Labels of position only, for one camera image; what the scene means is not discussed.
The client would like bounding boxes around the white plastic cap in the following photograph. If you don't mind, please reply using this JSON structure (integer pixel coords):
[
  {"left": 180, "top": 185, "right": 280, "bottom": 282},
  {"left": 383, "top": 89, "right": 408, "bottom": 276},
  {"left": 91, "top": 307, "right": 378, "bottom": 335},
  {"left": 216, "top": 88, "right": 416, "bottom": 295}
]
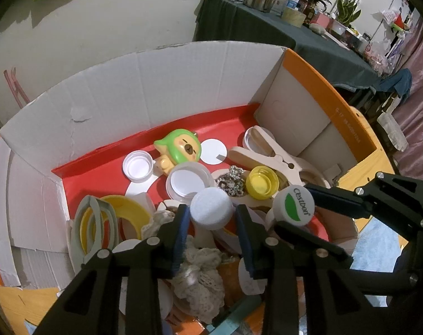
[{"left": 190, "top": 186, "right": 233, "bottom": 231}]

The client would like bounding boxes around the watermelon slice plush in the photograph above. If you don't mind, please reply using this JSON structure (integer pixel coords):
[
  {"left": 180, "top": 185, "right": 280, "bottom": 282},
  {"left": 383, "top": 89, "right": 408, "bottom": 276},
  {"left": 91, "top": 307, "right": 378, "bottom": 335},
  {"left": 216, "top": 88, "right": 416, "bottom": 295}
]
[{"left": 389, "top": 12, "right": 413, "bottom": 34}]

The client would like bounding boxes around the white ribbed bottle cap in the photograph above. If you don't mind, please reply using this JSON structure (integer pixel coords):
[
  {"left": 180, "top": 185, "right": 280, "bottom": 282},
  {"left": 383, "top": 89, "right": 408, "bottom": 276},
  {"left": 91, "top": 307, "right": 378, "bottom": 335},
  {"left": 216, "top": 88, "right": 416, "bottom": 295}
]
[{"left": 123, "top": 150, "right": 154, "bottom": 184}]

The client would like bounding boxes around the white flat disc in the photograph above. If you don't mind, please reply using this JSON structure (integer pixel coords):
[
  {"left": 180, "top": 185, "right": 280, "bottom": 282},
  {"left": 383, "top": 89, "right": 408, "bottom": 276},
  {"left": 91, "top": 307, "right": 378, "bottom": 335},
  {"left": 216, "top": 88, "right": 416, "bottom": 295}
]
[{"left": 200, "top": 139, "right": 228, "bottom": 164}]

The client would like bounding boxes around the dark green tablecloth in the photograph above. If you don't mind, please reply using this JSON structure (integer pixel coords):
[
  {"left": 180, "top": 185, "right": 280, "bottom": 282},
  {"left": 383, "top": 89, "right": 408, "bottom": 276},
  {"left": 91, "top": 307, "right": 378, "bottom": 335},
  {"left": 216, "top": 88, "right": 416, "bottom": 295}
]
[{"left": 196, "top": 0, "right": 383, "bottom": 93}]

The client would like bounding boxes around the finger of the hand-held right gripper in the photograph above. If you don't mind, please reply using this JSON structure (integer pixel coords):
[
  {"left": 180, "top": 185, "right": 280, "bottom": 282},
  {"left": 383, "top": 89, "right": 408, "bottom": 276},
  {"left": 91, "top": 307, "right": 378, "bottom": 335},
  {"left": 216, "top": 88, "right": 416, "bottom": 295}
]
[
  {"left": 274, "top": 223, "right": 420, "bottom": 296},
  {"left": 306, "top": 172, "right": 423, "bottom": 233}
]

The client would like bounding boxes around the snake plant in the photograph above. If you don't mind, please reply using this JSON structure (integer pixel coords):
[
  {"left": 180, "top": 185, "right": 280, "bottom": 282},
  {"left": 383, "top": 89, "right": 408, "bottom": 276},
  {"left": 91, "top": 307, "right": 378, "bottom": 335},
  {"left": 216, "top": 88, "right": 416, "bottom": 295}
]
[{"left": 335, "top": 0, "right": 362, "bottom": 34}]

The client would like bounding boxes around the beige tape roll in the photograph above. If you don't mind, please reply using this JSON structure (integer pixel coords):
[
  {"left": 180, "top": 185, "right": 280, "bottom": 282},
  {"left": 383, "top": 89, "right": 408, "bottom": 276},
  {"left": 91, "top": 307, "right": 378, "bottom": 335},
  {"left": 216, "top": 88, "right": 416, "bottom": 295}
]
[{"left": 281, "top": 7, "right": 306, "bottom": 28}]

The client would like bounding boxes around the pink hanger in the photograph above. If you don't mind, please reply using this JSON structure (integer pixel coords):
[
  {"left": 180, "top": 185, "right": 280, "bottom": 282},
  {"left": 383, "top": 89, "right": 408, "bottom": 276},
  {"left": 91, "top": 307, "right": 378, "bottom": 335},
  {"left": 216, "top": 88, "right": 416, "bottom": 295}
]
[{"left": 3, "top": 67, "right": 30, "bottom": 107}]

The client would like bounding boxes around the green capybara toy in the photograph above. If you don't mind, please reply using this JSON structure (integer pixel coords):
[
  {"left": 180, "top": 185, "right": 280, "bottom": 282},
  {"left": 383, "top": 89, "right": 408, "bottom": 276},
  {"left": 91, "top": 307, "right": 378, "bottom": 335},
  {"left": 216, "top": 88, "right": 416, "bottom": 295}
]
[{"left": 153, "top": 128, "right": 202, "bottom": 177}]

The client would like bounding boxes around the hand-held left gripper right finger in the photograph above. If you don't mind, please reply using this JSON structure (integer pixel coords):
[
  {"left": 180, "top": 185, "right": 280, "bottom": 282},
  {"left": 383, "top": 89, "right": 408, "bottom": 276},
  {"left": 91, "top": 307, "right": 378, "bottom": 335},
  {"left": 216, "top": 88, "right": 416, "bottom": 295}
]
[{"left": 236, "top": 204, "right": 404, "bottom": 335}]

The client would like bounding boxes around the pink curtain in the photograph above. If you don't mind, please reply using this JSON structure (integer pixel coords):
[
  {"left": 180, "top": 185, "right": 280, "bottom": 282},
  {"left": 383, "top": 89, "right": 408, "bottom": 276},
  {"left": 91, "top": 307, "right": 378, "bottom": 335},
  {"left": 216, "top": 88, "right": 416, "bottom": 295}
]
[{"left": 389, "top": 17, "right": 423, "bottom": 189}]

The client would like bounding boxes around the pink box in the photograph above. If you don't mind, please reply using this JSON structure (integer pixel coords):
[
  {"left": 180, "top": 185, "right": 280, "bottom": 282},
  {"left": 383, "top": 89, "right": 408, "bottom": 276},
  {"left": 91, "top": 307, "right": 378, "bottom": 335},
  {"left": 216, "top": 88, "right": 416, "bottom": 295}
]
[{"left": 314, "top": 12, "right": 332, "bottom": 28}]

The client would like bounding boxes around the blue cloth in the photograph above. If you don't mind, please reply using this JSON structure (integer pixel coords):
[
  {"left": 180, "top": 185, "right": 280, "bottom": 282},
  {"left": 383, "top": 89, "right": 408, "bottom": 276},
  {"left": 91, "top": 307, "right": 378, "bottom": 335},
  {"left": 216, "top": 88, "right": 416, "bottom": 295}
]
[{"left": 379, "top": 68, "right": 413, "bottom": 100}]

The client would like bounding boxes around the white cap with green label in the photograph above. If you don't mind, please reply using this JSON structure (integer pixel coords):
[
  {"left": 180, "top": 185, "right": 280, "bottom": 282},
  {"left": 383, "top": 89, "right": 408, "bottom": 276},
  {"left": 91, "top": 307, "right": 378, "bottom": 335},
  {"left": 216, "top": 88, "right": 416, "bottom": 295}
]
[{"left": 272, "top": 184, "right": 316, "bottom": 226}]

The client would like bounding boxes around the grey-green large clip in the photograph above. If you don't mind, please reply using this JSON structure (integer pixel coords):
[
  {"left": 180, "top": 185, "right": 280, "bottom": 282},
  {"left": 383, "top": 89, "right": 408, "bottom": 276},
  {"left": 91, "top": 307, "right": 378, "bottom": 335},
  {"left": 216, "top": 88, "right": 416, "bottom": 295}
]
[{"left": 68, "top": 195, "right": 119, "bottom": 269}]

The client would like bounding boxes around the teal hair clip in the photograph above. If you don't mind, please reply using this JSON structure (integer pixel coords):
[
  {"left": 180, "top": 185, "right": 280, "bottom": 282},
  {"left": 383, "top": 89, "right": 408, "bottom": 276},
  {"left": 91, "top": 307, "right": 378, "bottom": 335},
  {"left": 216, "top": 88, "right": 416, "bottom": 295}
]
[{"left": 208, "top": 295, "right": 264, "bottom": 335}]

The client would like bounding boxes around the beige large clip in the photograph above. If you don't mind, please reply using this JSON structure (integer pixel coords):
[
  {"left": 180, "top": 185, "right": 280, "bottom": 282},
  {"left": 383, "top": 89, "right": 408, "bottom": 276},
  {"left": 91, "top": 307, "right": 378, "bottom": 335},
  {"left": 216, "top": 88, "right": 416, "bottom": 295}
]
[{"left": 227, "top": 126, "right": 341, "bottom": 199}]

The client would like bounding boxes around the white lace scrunchie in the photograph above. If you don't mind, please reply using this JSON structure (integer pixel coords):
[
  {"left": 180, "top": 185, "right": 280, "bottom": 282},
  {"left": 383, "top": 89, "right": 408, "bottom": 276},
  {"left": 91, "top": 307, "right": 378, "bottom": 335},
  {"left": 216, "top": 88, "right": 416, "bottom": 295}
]
[
  {"left": 142, "top": 209, "right": 178, "bottom": 241},
  {"left": 170, "top": 244, "right": 226, "bottom": 323}
]

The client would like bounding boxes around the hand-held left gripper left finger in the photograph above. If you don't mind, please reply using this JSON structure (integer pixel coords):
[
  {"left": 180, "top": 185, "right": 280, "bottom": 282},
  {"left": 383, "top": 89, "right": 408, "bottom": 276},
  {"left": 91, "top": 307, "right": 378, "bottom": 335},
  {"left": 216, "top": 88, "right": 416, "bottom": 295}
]
[{"left": 33, "top": 204, "right": 192, "bottom": 335}]

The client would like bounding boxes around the white jar lid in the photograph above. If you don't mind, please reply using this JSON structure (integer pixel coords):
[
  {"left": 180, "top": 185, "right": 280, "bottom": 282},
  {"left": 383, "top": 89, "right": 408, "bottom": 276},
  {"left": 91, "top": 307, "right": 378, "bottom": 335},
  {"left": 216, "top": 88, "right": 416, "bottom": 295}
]
[{"left": 166, "top": 162, "right": 214, "bottom": 203}]

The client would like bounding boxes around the rhinestone hair accessory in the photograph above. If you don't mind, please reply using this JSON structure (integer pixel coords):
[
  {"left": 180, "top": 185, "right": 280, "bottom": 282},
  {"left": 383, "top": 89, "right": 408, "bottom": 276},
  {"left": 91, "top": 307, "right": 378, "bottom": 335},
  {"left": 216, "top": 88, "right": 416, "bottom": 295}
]
[{"left": 215, "top": 166, "right": 249, "bottom": 196}]

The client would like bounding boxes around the yellow tape roll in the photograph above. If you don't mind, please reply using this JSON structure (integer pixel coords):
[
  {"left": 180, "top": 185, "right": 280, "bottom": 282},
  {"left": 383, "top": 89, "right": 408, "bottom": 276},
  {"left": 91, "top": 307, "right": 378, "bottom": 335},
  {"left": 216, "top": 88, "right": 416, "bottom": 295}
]
[{"left": 79, "top": 195, "right": 153, "bottom": 248}]

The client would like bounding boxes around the white orange cardboard box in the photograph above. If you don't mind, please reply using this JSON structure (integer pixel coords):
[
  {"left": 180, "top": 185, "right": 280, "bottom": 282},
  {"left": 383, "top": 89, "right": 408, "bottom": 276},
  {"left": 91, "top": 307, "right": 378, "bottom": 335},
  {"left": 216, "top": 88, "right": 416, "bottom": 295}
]
[{"left": 0, "top": 40, "right": 395, "bottom": 335}]

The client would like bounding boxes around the yellow bottle cap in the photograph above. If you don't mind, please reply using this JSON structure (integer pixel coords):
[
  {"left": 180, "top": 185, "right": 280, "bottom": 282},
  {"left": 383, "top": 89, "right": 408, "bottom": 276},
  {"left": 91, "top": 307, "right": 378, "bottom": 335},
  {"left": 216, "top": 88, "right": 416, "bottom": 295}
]
[{"left": 246, "top": 166, "right": 280, "bottom": 199}]

